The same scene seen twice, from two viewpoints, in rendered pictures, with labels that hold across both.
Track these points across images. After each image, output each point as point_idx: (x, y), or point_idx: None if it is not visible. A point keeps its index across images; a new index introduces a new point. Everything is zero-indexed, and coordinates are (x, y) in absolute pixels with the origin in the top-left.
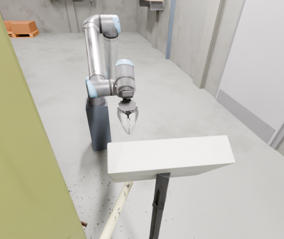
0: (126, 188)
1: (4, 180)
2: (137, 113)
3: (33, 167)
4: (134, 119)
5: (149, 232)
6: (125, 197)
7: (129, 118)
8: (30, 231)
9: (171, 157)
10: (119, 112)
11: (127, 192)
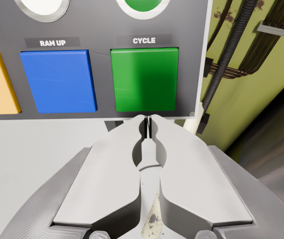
0: (157, 211)
1: None
2: (29, 211)
3: None
4: (94, 159)
5: (123, 122)
6: (158, 193)
7: (133, 163)
8: None
9: None
10: (274, 236)
11: (155, 202)
